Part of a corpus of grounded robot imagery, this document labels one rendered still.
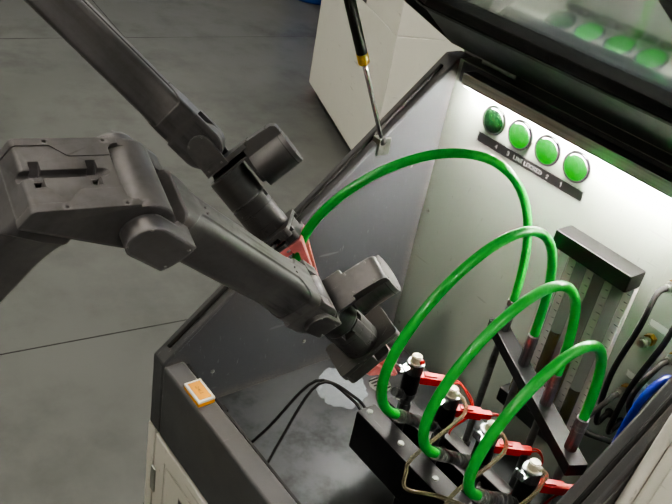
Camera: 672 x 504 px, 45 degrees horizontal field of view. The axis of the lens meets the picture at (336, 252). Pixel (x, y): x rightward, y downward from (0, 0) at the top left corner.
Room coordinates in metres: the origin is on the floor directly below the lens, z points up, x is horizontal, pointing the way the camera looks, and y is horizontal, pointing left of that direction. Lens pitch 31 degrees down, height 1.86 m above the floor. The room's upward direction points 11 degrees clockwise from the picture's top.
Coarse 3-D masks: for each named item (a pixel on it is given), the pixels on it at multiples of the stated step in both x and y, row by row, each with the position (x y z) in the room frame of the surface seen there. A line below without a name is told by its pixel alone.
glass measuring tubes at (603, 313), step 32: (576, 256) 1.09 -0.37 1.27; (608, 256) 1.07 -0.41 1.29; (608, 288) 1.07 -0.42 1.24; (544, 320) 1.12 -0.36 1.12; (608, 320) 1.04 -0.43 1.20; (544, 352) 1.10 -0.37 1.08; (608, 352) 1.05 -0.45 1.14; (544, 384) 1.10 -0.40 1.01; (576, 384) 1.04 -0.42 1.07; (576, 416) 1.05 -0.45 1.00
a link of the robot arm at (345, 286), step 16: (336, 272) 0.89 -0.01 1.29; (352, 272) 0.88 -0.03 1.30; (368, 272) 0.88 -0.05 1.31; (384, 272) 0.88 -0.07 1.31; (336, 288) 0.87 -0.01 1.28; (352, 288) 0.86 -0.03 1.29; (368, 288) 0.87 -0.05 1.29; (384, 288) 0.88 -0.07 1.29; (400, 288) 0.90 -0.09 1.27; (336, 304) 0.85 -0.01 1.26; (352, 304) 0.85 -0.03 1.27; (368, 304) 0.87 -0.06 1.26; (320, 320) 0.81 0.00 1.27; (336, 320) 0.83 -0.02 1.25; (320, 336) 0.83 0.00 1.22
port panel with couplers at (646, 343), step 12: (660, 300) 1.02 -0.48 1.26; (660, 312) 1.02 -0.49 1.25; (648, 324) 1.02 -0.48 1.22; (660, 324) 1.01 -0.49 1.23; (648, 336) 1.01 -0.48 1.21; (660, 336) 1.00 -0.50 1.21; (636, 348) 1.02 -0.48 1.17; (648, 348) 1.01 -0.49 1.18; (636, 360) 1.02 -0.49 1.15; (660, 360) 0.99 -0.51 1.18; (624, 372) 1.02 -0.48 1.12; (636, 372) 1.01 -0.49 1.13; (660, 372) 0.99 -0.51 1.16; (624, 384) 1.01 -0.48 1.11; (648, 384) 0.99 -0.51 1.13; (636, 396) 1.00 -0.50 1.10; (624, 408) 1.01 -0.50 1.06
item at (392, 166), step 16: (400, 160) 1.02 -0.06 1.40; (416, 160) 1.03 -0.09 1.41; (480, 160) 1.06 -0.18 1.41; (496, 160) 1.07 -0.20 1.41; (368, 176) 1.01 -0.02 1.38; (512, 176) 1.08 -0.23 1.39; (352, 192) 1.00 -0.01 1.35; (320, 208) 0.99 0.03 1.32; (528, 208) 1.09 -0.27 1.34; (528, 224) 1.09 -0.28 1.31; (304, 240) 0.98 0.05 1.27; (528, 240) 1.10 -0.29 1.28; (528, 256) 1.10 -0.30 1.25
